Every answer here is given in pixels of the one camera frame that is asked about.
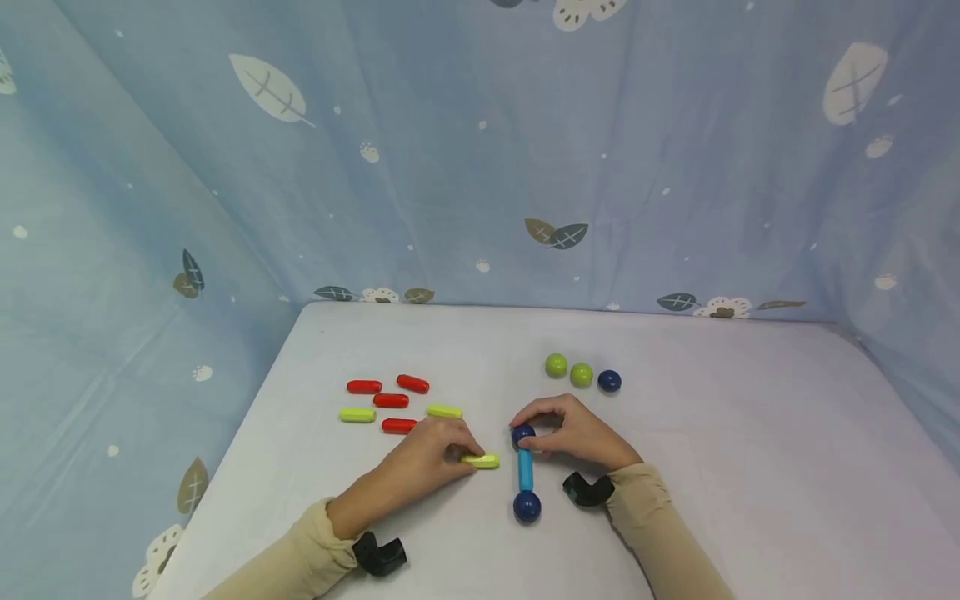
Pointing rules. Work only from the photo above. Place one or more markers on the person's left hand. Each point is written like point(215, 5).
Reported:
point(420, 462)

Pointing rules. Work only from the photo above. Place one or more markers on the person's right hand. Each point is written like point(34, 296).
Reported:
point(585, 437)

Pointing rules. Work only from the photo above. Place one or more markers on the person's left fingers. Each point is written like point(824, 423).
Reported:
point(465, 437)

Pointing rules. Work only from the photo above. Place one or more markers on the person's left thumb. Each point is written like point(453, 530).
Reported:
point(457, 471)

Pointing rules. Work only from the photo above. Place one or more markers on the person's right index finger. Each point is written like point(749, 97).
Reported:
point(541, 408)

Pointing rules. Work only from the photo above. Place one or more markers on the person's right thumb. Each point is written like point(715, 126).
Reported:
point(538, 445)

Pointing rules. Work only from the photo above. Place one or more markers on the dark blue ball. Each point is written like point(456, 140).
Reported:
point(527, 506)
point(609, 381)
point(523, 433)

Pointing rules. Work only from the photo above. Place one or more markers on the yellow-green magnetic stick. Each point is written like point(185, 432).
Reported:
point(484, 461)
point(444, 410)
point(357, 414)

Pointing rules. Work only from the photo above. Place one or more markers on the person's left forearm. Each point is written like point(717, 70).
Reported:
point(292, 558)

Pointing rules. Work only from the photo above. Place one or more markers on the person's right forearm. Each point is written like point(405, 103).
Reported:
point(660, 533)

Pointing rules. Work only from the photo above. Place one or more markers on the light blue magnetic stick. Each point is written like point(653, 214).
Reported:
point(525, 471)

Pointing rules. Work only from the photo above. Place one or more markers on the green ball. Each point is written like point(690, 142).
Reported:
point(556, 365)
point(581, 374)

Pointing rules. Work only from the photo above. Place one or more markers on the black wrist band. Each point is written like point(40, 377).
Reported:
point(379, 554)
point(587, 490)

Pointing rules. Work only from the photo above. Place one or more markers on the red magnetic stick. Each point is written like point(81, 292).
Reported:
point(391, 400)
point(397, 426)
point(412, 383)
point(364, 387)

